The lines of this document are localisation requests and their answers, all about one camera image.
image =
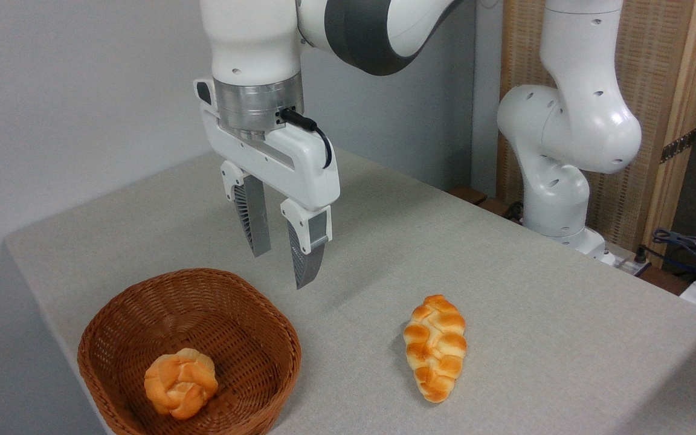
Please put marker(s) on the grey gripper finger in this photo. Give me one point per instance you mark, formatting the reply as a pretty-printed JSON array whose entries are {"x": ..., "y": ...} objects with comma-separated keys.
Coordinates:
[
  {"x": 254, "y": 217},
  {"x": 306, "y": 254}
]

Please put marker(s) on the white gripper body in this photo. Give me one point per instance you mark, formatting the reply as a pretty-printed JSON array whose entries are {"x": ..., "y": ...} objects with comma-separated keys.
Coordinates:
[{"x": 299, "y": 163}]

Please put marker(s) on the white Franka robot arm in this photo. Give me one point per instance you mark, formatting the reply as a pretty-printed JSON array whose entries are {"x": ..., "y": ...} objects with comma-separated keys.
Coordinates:
[{"x": 251, "y": 36}]

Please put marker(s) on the round knotted bread roll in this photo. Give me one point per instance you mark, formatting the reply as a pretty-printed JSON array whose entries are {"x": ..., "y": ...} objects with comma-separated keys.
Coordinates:
[{"x": 180, "y": 383}]

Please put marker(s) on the brown wicker basket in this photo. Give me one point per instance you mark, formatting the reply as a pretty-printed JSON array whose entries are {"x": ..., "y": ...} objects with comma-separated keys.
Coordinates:
[{"x": 203, "y": 314}]

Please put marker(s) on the brown wooden block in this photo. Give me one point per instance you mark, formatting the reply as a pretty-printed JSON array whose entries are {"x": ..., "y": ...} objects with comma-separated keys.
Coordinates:
[{"x": 469, "y": 194}]

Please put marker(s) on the wooden rattan folding screen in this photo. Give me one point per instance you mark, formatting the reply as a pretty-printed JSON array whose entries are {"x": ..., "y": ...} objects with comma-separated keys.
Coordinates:
[{"x": 656, "y": 72}]

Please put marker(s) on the white power strip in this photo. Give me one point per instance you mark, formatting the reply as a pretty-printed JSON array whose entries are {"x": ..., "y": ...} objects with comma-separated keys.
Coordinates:
[{"x": 623, "y": 261}]

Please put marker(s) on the long braided bread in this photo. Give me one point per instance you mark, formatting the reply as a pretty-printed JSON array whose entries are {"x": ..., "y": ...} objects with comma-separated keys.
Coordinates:
[{"x": 435, "y": 350}]

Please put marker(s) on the black screen hinge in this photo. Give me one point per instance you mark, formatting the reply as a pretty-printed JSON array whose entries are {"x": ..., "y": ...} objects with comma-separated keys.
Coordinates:
[{"x": 677, "y": 147}]

